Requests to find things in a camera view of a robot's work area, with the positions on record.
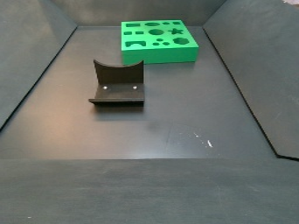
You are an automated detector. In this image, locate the black curved holder stand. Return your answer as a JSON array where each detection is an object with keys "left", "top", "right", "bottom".
[{"left": 88, "top": 60, "right": 145, "bottom": 105}]

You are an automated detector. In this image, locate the green shape sorter block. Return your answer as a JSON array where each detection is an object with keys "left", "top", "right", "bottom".
[{"left": 120, "top": 20, "right": 198, "bottom": 65}]

